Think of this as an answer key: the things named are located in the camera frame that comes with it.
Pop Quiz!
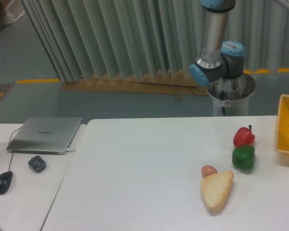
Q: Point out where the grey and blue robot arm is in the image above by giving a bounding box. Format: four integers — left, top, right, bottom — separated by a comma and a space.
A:
190, 0, 289, 87

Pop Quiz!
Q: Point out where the red bell pepper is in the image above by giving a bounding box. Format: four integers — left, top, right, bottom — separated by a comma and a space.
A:
233, 125, 255, 147

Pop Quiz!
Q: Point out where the green bell pepper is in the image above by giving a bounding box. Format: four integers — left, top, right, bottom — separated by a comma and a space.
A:
232, 145, 255, 171

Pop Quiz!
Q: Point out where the yellow woven basket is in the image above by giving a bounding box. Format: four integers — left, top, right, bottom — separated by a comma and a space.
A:
275, 94, 289, 156

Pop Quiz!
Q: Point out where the brown cardboard sheet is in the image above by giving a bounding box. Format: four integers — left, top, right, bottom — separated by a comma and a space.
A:
61, 69, 208, 101

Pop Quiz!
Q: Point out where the brown egg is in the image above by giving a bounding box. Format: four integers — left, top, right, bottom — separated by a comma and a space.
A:
201, 165, 218, 177

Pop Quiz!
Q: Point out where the pale green pleated curtain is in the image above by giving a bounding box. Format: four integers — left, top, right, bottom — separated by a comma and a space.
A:
21, 0, 289, 82

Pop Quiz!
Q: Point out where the triangular toast slice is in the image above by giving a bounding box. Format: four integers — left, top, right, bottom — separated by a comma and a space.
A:
200, 170, 234, 212

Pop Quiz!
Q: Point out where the silver closed laptop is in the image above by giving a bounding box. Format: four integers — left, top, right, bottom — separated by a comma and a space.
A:
6, 117, 82, 154

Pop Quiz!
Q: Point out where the small black case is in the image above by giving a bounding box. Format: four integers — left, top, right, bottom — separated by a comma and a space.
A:
28, 155, 47, 173

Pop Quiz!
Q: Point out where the black computer mouse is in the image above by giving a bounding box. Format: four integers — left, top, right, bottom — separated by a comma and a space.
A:
0, 171, 13, 195

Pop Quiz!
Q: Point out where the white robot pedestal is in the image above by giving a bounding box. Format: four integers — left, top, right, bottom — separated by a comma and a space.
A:
207, 73, 256, 116

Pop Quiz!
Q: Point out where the black mouse cable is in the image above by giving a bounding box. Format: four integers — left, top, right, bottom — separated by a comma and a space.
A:
0, 121, 24, 173

